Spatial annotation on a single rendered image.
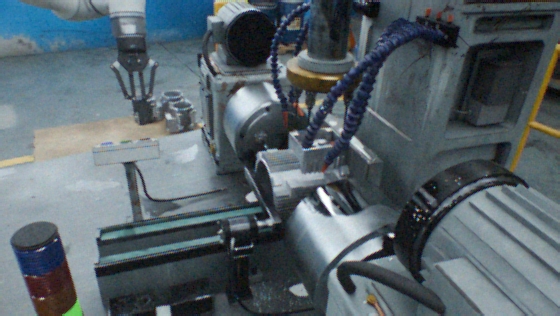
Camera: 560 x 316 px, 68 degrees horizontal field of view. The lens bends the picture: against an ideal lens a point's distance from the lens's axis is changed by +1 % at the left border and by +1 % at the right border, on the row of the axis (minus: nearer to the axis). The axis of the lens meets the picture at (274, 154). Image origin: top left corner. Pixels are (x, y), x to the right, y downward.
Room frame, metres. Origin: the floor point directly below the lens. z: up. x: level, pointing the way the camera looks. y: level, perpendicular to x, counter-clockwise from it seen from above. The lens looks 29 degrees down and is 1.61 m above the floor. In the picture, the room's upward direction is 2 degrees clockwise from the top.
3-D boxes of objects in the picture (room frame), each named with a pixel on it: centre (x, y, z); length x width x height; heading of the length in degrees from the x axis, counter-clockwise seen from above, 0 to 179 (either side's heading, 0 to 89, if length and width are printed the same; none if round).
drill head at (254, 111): (1.24, 0.05, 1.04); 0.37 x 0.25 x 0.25; 20
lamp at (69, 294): (0.45, 0.34, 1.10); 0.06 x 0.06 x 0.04
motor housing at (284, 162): (0.91, -0.07, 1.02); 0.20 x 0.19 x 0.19; 110
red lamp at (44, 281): (0.45, 0.34, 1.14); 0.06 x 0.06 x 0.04
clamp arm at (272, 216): (0.85, 0.03, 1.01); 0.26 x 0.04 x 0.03; 20
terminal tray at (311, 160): (0.93, -0.11, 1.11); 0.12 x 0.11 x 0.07; 110
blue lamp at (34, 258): (0.45, 0.34, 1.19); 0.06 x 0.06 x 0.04
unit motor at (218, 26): (1.50, 0.17, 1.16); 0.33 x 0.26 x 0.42; 20
